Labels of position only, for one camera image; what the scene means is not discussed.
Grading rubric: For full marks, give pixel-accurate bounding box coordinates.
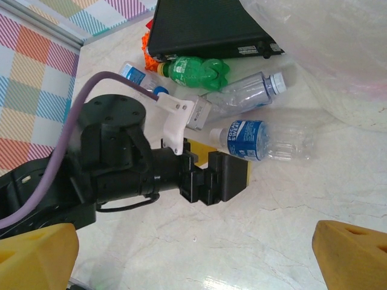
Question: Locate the aluminium frame post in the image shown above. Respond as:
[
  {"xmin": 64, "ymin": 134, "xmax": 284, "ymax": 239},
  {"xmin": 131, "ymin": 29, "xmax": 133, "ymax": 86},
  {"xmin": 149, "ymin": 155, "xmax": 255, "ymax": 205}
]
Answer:
[{"xmin": 0, "ymin": 0, "xmax": 86, "ymax": 48}]

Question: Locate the large green bottle yellow cap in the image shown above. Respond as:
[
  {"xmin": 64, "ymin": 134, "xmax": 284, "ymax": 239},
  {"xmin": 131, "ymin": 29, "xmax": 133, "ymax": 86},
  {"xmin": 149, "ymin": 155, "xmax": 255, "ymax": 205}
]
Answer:
[{"xmin": 156, "ymin": 55, "xmax": 230, "ymax": 92}]

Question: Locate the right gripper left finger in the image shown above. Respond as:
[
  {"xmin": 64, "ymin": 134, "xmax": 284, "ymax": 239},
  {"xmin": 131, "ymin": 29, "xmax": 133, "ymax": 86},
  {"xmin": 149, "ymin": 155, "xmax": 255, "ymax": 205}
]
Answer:
[{"xmin": 0, "ymin": 222, "xmax": 80, "ymax": 290}]

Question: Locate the left gripper thin black cable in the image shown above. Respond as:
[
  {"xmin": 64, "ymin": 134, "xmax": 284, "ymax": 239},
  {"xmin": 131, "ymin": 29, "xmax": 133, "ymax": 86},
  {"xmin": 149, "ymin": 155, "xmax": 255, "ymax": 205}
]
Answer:
[{"xmin": 96, "ymin": 194, "xmax": 160, "ymax": 213}]

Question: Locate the orange studded toy block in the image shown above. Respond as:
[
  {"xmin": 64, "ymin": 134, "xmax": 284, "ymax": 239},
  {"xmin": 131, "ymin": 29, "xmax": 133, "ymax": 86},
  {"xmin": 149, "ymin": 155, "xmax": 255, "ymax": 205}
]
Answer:
[{"xmin": 141, "ymin": 31, "xmax": 163, "ymax": 73}]

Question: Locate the black hard case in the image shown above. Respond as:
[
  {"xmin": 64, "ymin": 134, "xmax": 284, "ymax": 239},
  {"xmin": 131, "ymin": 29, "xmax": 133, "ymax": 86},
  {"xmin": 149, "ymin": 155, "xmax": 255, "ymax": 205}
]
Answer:
[{"xmin": 147, "ymin": 0, "xmax": 287, "ymax": 60}]

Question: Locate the Pocari Sweat bottle white cap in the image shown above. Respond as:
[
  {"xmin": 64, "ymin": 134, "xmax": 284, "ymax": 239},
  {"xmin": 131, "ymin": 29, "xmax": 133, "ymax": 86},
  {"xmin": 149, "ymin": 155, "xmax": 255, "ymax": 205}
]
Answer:
[{"xmin": 209, "ymin": 119, "xmax": 313, "ymax": 163}]

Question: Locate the clear bottle translucent cap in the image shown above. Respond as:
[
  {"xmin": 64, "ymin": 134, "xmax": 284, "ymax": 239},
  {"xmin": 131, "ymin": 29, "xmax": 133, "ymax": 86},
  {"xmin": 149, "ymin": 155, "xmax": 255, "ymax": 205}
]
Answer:
[{"xmin": 199, "ymin": 71, "xmax": 287, "ymax": 123}]

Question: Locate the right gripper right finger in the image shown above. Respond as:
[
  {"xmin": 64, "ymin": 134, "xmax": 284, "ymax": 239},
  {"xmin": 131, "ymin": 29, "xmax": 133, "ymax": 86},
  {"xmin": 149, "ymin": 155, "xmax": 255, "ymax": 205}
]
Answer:
[{"xmin": 311, "ymin": 219, "xmax": 387, "ymax": 290}]

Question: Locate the round white bin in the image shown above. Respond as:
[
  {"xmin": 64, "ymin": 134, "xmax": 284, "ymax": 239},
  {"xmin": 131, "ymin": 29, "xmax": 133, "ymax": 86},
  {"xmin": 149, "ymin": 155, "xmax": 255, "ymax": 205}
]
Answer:
[{"xmin": 238, "ymin": 0, "xmax": 387, "ymax": 134}]

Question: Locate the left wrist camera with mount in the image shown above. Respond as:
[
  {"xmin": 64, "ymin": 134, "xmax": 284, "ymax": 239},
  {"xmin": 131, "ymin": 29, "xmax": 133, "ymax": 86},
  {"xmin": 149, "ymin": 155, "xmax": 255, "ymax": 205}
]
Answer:
[{"xmin": 155, "ymin": 92, "xmax": 213, "ymax": 156}]

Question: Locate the clear bottle light-blue label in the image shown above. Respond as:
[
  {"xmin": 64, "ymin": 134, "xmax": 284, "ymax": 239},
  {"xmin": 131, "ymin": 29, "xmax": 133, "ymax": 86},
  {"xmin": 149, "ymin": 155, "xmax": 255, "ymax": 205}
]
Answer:
[{"xmin": 119, "ymin": 60, "xmax": 170, "ymax": 97}]

